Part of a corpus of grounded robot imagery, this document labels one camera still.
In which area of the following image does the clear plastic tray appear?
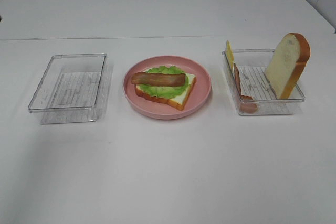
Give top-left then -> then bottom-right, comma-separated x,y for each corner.
28,54 -> 113,124
222,49 -> 305,115

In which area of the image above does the yellow cheese slice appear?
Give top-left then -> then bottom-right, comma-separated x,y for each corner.
225,40 -> 234,73

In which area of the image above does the green lettuce leaf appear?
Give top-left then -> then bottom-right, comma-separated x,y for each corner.
135,65 -> 196,100

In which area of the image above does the bacon strip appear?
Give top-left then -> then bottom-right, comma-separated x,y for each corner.
131,72 -> 186,87
233,63 -> 258,113

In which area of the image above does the clear right plastic tray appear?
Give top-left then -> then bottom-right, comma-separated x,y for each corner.
222,49 -> 305,115

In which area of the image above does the pink round plate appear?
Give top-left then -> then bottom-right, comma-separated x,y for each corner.
123,56 -> 212,120

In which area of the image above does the bread slice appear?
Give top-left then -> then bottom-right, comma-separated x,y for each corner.
265,33 -> 310,100
135,78 -> 197,111

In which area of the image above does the clear left plastic tray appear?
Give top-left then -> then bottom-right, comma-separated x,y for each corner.
28,54 -> 113,124

